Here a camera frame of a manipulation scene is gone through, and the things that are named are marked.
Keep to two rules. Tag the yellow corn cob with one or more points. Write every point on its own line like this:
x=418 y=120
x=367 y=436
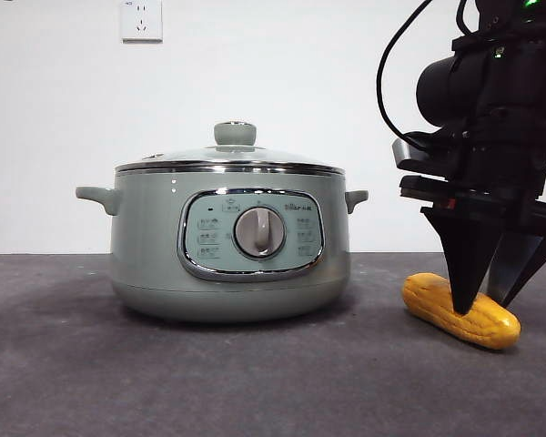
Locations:
x=491 y=324

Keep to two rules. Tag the pale green electric pot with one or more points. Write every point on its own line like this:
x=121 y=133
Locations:
x=150 y=255

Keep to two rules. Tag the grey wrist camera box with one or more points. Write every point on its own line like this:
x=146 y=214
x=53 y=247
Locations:
x=414 y=157

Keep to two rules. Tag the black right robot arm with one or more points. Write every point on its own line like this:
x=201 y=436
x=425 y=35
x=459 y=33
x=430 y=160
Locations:
x=450 y=91

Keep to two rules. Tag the glass lid with green knob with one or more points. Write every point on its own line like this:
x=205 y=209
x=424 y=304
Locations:
x=235 y=134

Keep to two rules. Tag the white wall socket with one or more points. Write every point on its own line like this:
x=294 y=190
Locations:
x=142 y=20

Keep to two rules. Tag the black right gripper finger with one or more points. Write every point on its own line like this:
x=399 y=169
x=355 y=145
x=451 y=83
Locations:
x=464 y=264
x=514 y=264

